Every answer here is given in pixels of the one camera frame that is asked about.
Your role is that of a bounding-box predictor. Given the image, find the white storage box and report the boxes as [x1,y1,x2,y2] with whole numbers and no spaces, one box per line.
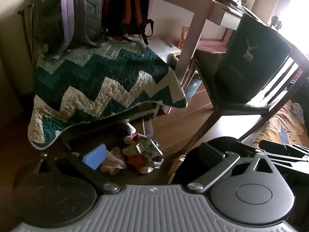
[147,37,182,64]

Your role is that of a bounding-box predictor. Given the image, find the green white zigzag quilt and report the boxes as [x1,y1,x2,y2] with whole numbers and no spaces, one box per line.
[28,38,188,150]

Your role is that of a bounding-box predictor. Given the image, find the purple grey backpack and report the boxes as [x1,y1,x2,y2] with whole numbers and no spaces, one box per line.
[34,0,105,61]

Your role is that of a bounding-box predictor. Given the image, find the pink white desk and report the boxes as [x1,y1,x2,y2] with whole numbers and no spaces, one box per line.
[198,0,274,54]

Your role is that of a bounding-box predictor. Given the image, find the orange patterned blanket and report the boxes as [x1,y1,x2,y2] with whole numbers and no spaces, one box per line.
[241,101,309,150]

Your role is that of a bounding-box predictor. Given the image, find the light pink chair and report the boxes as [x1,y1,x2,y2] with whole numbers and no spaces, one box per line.
[154,0,217,85]

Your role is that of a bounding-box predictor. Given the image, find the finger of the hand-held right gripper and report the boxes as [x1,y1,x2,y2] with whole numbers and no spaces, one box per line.
[259,140,309,163]

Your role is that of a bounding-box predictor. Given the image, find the thin black metal stand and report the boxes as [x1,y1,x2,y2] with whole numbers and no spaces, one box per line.
[18,0,37,64]

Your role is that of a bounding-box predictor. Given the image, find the dark green deer-print bin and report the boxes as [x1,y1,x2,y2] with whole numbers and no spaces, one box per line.
[216,13,293,102]

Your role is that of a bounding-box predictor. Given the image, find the pink tissue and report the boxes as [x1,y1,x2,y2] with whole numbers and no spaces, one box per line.
[100,147,127,176]

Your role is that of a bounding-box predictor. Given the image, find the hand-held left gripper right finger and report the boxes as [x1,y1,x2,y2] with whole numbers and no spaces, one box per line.
[188,142,278,193]

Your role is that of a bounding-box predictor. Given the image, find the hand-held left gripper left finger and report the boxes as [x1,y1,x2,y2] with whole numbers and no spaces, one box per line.
[34,144,120,194]

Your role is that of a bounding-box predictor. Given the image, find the small teal box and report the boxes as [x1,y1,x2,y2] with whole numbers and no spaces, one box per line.
[185,74,203,97]

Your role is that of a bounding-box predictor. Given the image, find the printed paper wad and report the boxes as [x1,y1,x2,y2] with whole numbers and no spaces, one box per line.
[122,132,165,175]

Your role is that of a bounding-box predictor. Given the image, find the dark wooden chair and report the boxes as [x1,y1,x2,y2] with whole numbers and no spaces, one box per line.
[168,26,309,183]

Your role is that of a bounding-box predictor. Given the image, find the black orange backpack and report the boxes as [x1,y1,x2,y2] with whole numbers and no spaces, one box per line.
[101,0,155,45]

